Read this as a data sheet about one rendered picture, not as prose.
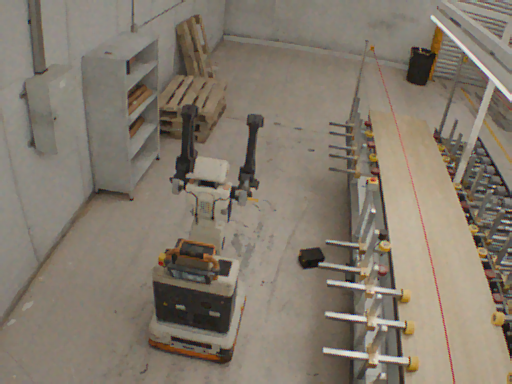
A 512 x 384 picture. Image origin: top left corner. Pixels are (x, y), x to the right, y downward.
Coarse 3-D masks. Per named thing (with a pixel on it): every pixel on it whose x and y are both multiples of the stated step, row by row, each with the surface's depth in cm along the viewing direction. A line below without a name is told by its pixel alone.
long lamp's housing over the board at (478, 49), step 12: (432, 12) 294; (444, 12) 286; (444, 24) 261; (456, 24) 250; (456, 36) 236; (468, 36) 223; (468, 48) 214; (480, 48) 202; (480, 60) 196; (492, 60) 185; (492, 72) 181; (504, 72) 171; (504, 84) 167
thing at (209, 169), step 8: (200, 160) 272; (208, 160) 272; (216, 160) 272; (224, 160) 273; (200, 168) 272; (208, 168) 271; (216, 168) 271; (224, 168) 271; (200, 176) 271; (208, 176) 271; (216, 176) 270; (224, 176) 271; (224, 184) 280
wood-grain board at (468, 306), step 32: (384, 128) 453; (416, 128) 464; (384, 160) 395; (416, 160) 403; (384, 192) 351; (416, 192) 357; (448, 192) 362; (416, 224) 319; (448, 224) 323; (416, 256) 289; (448, 256) 292; (416, 288) 264; (448, 288) 265; (480, 288) 267; (416, 320) 242; (448, 320) 243; (480, 320) 244; (416, 352) 222; (480, 352) 223
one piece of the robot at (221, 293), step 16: (160, 256) 263; (176, 256) 280; (192, 256) 257; (208, 256) 257; (160, 272) 269; (224, 272) 273; (160, 288) 278; (176, 288) 275; (192, 288) 272; (208, 288) 270; (224, 288) 267; (160, 304) 287; (176, 304) 284; (192, 304) 281; (208, 304) 279; (224, 304) 276; (176, 320) 294; (192, 320) 291; (208, 320) 288; (224, 320) 285
